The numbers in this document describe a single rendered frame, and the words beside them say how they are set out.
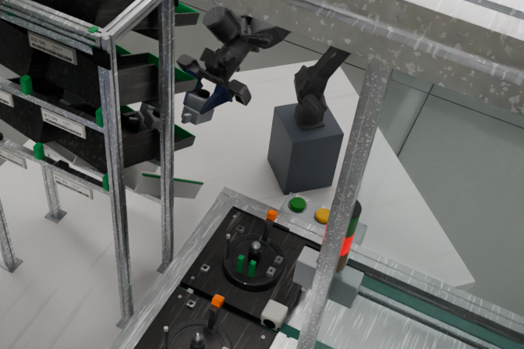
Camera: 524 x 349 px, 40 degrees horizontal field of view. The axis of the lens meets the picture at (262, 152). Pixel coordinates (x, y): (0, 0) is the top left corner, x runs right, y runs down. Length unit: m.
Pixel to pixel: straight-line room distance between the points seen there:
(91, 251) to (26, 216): 0.20
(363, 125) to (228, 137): 1.08
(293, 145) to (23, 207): 0.70
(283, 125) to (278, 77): 0.47
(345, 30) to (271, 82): 1.83
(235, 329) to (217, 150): 0.64
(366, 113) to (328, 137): 0.82
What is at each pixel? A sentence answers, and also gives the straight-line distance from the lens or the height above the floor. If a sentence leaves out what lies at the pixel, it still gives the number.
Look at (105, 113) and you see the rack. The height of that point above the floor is 1.51.
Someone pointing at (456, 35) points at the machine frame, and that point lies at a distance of 0.40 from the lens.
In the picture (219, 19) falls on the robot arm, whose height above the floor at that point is 1.38.
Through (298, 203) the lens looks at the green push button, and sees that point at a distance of 1.76.
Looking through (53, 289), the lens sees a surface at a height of 0.86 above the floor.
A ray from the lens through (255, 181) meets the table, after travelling 1.94.
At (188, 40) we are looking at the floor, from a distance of 3.80.
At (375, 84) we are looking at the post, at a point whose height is 1.71.
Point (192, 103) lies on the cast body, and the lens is 1.61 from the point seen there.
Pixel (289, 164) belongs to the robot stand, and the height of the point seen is 0.98.
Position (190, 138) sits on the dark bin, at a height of 1.22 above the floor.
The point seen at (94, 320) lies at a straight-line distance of 1.69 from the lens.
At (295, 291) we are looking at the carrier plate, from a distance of 1.61.
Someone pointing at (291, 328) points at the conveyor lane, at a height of 0.95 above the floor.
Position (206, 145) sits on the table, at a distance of 2.03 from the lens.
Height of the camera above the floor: 2.31
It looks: 46 degrees down
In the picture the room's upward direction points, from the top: 7 degrees clockwise
